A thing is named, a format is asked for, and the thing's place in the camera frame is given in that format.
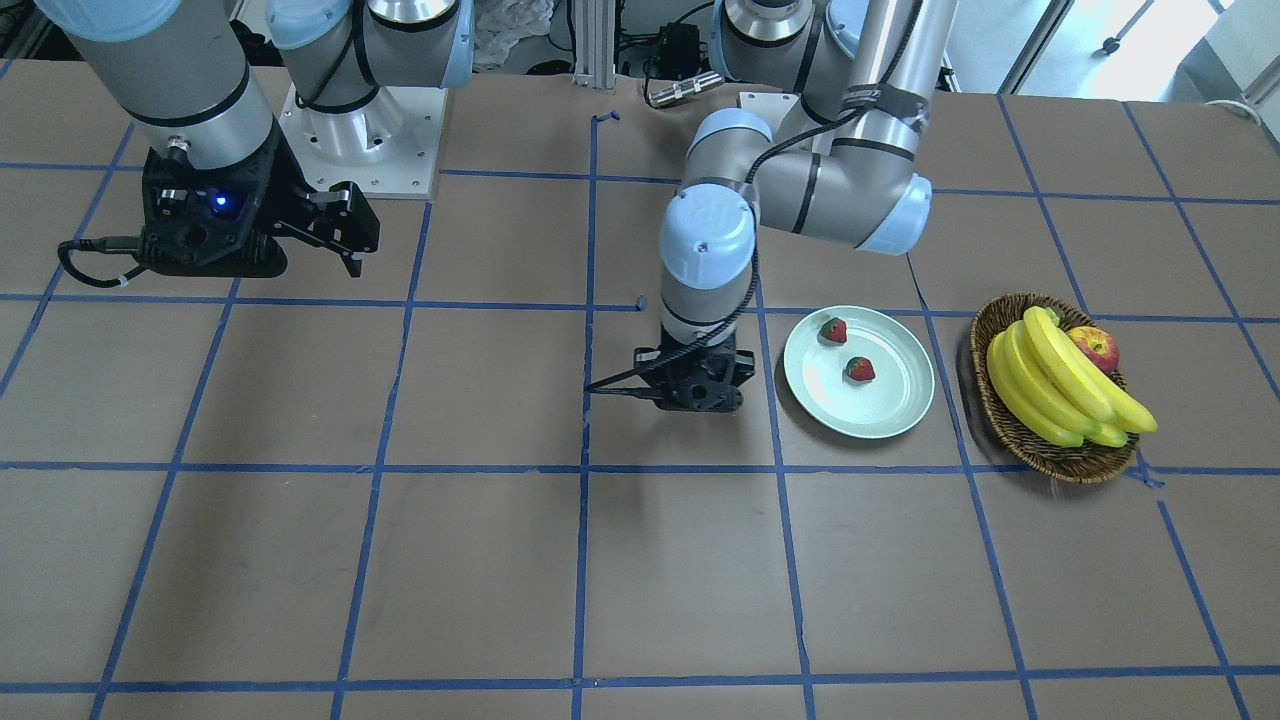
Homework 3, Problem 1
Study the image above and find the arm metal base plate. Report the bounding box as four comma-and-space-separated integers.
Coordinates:
739, 91, 799, 117
278, 87, 451, 200

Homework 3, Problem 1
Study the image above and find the red yellow apple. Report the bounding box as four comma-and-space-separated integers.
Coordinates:
1068, 325, 1120, 375

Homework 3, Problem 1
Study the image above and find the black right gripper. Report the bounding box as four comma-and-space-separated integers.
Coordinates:
136, 126, 380, 278

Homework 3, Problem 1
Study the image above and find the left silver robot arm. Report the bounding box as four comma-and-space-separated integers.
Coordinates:
590, 1, 957, 413

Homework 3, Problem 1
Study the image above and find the round red strawberry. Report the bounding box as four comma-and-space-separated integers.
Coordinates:
818, 316, 849, 345

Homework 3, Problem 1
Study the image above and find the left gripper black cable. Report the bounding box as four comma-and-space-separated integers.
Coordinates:
584, 250, 763, 405

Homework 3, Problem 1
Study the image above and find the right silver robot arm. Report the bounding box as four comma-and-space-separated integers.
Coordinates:
38, 1, 475, 290

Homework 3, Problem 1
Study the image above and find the yellow banana bunch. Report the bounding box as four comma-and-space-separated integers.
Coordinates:
982, 304, 1158, 448

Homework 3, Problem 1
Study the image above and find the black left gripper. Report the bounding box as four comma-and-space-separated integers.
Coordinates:
640, 336, 756, 413

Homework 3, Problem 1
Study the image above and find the woven wicker fruit basket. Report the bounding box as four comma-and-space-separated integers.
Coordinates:
965, 292, 1158, 484

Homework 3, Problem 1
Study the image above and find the light green plate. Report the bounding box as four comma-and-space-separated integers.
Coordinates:
783, 305, 936, 439

